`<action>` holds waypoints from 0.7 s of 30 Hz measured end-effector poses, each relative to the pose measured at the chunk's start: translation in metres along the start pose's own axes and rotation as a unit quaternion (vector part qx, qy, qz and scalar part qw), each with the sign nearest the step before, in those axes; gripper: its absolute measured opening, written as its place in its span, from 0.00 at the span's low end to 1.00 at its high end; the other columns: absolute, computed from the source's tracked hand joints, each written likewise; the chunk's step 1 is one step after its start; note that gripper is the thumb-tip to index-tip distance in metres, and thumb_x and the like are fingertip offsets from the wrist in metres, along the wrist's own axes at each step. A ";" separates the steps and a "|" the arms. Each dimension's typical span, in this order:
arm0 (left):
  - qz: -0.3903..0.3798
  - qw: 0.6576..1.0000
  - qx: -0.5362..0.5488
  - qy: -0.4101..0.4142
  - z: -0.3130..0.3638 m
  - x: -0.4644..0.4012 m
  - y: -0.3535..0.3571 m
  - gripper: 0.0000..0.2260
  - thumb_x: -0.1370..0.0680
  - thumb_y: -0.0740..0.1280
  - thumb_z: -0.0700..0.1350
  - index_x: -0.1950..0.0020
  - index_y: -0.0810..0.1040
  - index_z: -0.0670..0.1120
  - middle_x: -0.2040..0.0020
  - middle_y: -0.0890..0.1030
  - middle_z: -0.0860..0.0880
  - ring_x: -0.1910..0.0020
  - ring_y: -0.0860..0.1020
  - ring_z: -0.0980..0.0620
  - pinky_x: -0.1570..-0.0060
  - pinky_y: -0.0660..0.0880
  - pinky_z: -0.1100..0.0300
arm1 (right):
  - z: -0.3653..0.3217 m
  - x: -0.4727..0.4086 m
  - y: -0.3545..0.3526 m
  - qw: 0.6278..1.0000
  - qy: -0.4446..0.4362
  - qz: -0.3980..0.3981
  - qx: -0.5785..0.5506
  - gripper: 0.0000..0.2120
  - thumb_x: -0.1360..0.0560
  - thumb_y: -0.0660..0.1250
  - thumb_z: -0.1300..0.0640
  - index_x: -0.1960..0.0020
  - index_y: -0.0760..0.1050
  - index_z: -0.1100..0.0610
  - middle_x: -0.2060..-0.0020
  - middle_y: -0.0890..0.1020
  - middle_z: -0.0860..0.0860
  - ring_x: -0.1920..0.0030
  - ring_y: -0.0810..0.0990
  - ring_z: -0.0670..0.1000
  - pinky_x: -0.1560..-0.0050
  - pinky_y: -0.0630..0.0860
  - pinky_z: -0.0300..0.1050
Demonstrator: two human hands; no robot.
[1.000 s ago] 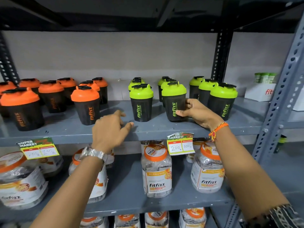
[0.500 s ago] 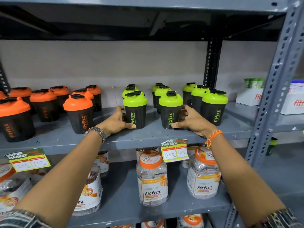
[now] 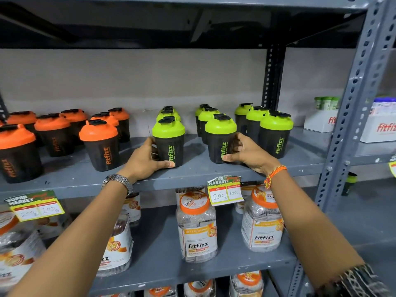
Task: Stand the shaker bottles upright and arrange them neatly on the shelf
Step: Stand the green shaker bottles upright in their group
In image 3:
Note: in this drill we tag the person's left hand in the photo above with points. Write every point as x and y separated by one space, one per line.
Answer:
139 163

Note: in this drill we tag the person's right hand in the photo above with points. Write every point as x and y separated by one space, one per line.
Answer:
255 159

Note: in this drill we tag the person's right thumb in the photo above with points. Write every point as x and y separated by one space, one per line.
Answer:
232 157

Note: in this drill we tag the person's left thumb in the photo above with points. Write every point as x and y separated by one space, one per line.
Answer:
162 165

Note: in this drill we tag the green lid shaker bottle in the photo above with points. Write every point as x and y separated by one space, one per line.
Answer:
218 139
171 142

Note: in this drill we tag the person's right forearm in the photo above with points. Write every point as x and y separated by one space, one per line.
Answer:
309 225

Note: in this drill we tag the person's left forearm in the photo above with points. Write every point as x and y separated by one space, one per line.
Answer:
77 241

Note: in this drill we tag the white and red price tag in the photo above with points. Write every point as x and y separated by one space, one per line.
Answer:
224 193

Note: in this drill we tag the group of green lid shakers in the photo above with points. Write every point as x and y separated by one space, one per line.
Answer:
275 136

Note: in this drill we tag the silver metal wristwatch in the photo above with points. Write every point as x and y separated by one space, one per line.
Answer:
116 180

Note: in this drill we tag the group of orange lid shakers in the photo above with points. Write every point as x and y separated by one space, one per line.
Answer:
99 151

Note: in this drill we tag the small white cardboard box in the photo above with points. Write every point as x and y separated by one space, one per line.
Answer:
318 122

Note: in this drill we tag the black bottle with green band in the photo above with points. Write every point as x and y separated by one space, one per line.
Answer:
349 184

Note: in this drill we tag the clear orange-lid jar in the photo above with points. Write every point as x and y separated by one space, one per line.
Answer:
246 284
160 292
199 289

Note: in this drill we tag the yellow and green price tag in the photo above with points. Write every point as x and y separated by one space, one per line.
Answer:
35 205

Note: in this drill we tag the large white cardboard box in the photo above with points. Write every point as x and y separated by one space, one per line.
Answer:
379 128

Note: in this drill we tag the blue capped tubes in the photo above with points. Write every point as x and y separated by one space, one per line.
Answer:
385 100

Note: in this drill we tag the patterned sleeve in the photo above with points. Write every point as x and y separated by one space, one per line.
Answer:
355 283

